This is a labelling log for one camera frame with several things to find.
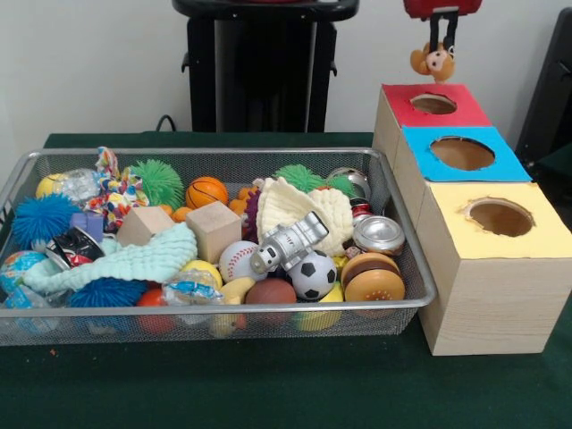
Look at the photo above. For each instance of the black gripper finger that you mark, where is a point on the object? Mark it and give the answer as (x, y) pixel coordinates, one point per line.
(434, 33)
(450, 31)

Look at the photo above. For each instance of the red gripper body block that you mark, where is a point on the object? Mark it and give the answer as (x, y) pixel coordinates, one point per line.
(442, 6)

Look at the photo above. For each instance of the brown monkey plush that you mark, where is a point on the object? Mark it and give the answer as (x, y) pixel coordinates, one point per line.
(435, 64)

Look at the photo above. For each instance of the wooden box with three holes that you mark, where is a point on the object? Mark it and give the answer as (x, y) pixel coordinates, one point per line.
(491, 304)

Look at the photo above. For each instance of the black flat panel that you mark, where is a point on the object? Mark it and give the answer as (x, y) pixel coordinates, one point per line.
(554, 89)

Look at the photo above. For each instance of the dark green table cloth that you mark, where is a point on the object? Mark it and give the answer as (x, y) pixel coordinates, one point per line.
(268, 389)
(558, 179)

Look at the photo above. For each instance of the crushed silver drink can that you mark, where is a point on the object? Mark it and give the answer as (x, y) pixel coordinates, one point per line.
(377, 232)

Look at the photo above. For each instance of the cream knitted cloth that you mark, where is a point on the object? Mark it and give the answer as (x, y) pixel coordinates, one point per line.
(277, 203)

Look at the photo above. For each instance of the silver robot figure toy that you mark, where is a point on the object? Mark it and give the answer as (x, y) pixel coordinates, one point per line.
(290, 241)

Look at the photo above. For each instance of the wooden toy hamburger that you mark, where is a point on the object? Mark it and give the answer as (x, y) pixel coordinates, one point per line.
(373, 286)

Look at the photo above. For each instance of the black and white soccer ball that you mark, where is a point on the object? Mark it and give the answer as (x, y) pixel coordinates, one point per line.
(313, 275)

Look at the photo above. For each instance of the orange basketball toy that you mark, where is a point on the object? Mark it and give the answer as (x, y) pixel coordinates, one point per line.
(206, 193)

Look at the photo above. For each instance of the wooden cube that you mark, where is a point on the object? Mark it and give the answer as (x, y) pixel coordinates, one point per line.
(213, 232)

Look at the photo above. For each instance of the white baseball toy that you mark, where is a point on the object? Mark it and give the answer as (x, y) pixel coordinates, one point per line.
(237, 261)

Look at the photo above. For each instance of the mint green knitted cloth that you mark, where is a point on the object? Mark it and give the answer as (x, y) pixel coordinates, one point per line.
(134, 261)

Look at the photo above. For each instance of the blue spiky rubber ball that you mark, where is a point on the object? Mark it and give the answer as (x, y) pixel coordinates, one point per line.
(42, 221)

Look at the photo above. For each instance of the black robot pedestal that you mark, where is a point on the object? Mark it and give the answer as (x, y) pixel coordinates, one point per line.
(201, 67)

